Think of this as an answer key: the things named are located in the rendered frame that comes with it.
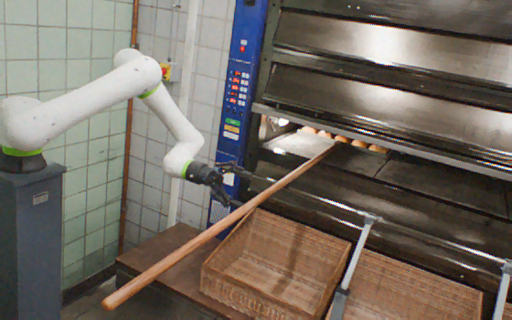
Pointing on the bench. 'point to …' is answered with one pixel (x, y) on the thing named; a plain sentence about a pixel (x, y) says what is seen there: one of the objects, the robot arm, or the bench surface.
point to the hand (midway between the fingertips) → (246, 190)
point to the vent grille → (218, 212)
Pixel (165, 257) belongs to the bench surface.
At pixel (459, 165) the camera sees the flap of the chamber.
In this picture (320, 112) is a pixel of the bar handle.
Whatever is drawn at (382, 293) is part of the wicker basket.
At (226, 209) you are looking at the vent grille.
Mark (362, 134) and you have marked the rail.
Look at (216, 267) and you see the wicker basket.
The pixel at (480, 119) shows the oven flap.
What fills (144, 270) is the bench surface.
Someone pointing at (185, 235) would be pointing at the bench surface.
